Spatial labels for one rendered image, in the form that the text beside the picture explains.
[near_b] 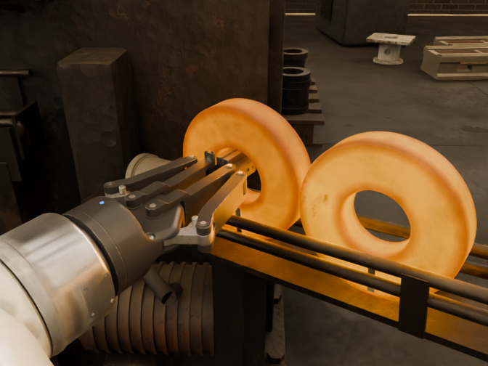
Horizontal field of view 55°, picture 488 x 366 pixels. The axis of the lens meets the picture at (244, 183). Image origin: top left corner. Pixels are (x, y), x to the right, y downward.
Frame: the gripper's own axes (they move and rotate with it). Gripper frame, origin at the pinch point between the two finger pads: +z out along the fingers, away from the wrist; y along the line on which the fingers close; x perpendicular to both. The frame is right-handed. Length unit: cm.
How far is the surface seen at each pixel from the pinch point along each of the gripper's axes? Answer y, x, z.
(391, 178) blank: 16.2, 3.3, -1.2
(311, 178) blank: 8.9, 1.0, -1.3
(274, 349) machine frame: -15, -66, 28
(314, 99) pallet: -94, -68, 186
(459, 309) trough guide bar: 23.8, -5.2, -3.6
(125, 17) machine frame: -29.9, 9.9, 11.7
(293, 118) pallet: -86, -66, 152
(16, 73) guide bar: -43.5, 2.3, 0.1
